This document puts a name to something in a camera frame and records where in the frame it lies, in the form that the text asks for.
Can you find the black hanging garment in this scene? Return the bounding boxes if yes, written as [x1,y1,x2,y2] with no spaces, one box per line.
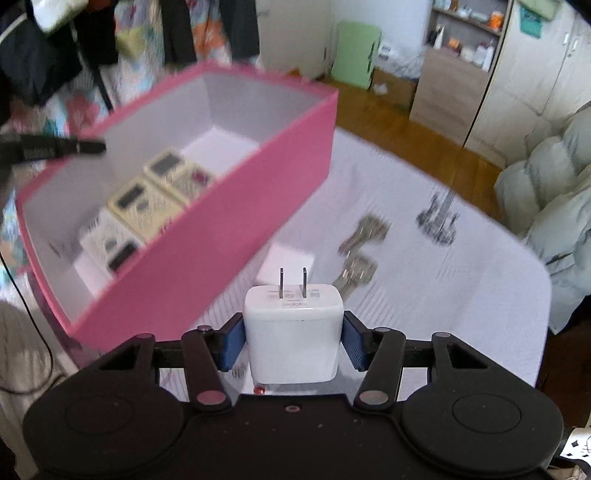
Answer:
[159,0,199,65]

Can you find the small white charger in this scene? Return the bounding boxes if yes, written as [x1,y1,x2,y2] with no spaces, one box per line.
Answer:
[255,243,316,289]

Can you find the wooden shelf unit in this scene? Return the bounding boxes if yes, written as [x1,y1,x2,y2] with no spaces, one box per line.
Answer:
[409,0,513,134]

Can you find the grey puffer jacket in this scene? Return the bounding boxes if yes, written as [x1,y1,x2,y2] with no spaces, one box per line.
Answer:
[494,99,591,335]

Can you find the green hanging bag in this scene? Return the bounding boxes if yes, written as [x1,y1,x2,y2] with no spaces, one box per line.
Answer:
[517,0,559,19]

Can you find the white remote red label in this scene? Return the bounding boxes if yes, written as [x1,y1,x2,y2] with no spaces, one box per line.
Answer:
[79,210,145,278]

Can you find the white guitar print table cover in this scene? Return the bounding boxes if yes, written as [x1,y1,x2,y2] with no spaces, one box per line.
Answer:
[185,124,555,393]

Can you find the pink cardboard box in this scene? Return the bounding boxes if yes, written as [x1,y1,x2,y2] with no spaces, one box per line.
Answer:
[16,60,340,352]

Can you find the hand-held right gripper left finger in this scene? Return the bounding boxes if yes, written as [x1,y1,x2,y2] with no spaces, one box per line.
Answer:
[95,313,245,415]

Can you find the large rounded white charger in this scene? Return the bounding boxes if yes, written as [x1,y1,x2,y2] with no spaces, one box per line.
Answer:
[244,268,346,385]

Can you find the teal pouch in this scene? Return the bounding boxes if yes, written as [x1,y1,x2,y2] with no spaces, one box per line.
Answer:
[519,4,548,38]

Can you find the long cream remote control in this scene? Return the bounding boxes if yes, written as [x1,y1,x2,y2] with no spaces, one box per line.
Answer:
[144,148,218,206]

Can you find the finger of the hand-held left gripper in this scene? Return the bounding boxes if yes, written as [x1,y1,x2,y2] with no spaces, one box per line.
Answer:
[0,134,108,168]

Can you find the cream coat fleece cuff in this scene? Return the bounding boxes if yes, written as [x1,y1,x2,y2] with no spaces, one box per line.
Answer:
[32,0,88,33]

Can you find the white packaging pile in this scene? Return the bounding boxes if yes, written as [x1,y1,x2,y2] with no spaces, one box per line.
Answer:
[379,39,423,77]

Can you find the silver key bunch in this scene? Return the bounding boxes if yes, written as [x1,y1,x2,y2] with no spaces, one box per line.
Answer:
[338,215,392,254]
[332,255,378,296]

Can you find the black jacket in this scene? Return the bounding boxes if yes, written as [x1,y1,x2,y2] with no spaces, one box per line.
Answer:
[0,0,84,107]

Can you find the green folding stool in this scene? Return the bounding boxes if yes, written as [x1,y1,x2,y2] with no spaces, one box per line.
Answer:
[331,20,383,89]

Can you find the light wooden wardrobe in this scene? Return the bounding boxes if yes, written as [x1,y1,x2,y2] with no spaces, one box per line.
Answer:
[464,0,591,169]

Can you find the black belt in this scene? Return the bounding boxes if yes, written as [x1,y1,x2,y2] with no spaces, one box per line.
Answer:
[88,51,115,113]

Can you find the floral quilt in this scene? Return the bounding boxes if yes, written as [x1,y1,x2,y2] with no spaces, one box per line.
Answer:
[0,0,236,153]

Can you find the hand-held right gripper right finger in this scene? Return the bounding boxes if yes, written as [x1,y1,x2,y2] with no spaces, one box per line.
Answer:
[342,310,495,413]

